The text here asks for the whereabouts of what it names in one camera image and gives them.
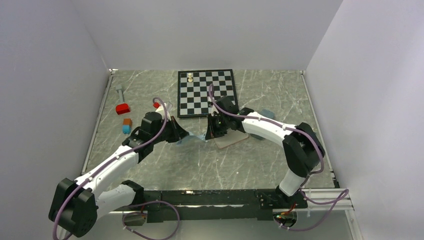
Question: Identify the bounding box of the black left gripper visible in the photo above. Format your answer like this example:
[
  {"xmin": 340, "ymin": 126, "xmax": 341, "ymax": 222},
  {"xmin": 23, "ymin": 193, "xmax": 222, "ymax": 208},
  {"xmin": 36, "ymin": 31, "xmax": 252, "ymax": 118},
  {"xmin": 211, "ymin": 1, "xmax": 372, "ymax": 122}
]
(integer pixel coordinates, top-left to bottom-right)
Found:
[{"xmin": 151, "ymin": 116, "xmax": 189, "ymax": 145}]

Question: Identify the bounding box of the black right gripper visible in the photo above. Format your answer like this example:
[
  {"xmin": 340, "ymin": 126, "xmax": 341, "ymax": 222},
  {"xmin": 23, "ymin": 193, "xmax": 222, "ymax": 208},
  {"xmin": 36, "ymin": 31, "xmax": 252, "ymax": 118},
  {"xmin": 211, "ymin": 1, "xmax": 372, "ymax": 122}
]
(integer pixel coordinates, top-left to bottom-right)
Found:
[{"xmin": 205, "ymin": 113, "xmax": 230, "ymax": 141}]

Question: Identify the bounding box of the small blue cleaning cloth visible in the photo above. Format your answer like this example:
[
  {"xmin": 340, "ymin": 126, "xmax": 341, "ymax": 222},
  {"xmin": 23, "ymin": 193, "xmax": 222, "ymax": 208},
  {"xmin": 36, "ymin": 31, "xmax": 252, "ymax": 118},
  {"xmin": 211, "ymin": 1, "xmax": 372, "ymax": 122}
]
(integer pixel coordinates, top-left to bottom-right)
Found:
[{"xmin": 176, "ymin": 132, "xmax": 207, "ymax": 146}]

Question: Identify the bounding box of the pink glasses case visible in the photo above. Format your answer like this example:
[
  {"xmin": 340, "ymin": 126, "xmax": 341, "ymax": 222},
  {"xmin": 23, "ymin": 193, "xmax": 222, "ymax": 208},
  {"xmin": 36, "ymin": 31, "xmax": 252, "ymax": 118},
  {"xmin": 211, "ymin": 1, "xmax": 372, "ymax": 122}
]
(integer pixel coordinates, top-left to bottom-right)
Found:
[{"xmin": 214, "ymin": 130, "xmax": 250, "ymax": 149}]

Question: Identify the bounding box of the grey glasses case green lining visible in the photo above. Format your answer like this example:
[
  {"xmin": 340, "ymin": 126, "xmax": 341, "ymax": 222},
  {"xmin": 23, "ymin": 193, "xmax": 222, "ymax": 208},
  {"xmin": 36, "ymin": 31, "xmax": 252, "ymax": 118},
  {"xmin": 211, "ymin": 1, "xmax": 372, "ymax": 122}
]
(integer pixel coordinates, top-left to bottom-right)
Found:
[{"xmin": 250, "ymin": 108, "xmax": 275, "ymax": 141}]

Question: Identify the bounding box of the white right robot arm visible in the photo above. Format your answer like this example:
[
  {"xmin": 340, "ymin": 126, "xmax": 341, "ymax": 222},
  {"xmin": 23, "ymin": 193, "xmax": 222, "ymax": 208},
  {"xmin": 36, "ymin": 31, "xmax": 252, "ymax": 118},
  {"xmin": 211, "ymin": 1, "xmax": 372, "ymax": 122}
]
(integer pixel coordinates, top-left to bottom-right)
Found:
[{"xmin": 205, "ymin": 96, "xmax": 325, "ymax": 208}]

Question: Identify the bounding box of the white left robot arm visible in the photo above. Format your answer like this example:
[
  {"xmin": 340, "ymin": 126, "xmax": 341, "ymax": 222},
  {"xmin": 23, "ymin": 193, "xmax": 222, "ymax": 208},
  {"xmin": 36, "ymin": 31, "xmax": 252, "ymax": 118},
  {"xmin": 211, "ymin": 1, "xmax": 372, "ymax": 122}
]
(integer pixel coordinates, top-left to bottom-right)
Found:
[{"xmin": 48, "ymin": 111, "xmax": 190, "ymax": 240}]

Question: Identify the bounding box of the black and white chessboard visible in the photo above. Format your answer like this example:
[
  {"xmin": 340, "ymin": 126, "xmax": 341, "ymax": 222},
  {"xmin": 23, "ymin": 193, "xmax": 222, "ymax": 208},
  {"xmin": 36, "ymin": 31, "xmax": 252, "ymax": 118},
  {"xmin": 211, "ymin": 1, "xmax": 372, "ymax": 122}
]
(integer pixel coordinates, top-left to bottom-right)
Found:
[{"xmin": 177, "ymin": 69, "xmax": 238, "ymax": 118}]

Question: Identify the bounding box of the orange and blue toy block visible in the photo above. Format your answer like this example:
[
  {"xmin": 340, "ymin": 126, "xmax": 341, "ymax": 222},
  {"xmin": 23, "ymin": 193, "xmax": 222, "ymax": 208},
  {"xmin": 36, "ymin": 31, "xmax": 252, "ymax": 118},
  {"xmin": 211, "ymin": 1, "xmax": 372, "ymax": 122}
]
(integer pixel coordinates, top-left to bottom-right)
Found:
[{"xmin": 122, "ymin": 118, "xmax": 133, "ymax": 135}]

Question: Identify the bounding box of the grey toy hammer red head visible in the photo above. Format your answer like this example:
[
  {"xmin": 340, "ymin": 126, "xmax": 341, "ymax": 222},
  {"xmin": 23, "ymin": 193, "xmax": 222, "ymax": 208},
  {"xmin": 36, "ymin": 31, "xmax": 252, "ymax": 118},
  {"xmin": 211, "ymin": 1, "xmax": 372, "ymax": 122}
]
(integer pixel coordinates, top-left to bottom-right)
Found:
[{"xmin": 115, "ymin": 84, "xmax": 131, "ymax": 115}]

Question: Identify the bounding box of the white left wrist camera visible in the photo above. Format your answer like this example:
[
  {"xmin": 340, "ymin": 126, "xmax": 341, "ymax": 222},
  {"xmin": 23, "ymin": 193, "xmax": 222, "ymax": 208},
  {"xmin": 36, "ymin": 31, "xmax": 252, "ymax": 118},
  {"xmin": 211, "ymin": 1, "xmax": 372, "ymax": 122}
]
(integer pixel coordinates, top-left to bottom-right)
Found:
[{"xmin": 153, "ymin": 102, "xmax": 173, "ymax": 121}]

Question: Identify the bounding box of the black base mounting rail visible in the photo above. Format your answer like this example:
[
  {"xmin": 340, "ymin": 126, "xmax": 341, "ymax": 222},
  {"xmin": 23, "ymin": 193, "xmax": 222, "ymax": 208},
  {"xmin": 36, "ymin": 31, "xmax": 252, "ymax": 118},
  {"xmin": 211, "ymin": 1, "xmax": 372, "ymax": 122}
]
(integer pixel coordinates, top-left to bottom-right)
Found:
[{"xmin": 119, "ymin": 188, "xmax": 308, "ymax": 223}]

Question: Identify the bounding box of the aluminium frame rail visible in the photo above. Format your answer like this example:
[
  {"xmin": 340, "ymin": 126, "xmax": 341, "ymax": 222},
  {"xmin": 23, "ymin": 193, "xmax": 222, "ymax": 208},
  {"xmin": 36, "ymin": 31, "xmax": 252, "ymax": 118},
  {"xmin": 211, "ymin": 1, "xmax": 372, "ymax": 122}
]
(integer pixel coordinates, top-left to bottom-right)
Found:
[{"xmin": 302, "ymin": 188, "xmax": 354, "ymax": 211}]

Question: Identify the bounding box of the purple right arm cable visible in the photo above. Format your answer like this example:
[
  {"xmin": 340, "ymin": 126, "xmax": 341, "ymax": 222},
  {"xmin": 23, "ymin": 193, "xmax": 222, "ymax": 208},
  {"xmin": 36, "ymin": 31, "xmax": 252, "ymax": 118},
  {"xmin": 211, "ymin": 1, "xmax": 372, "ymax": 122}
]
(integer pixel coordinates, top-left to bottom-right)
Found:
[{"xmin": 207, "ymin": 83, "xmax": 350, "ymax": 232}]

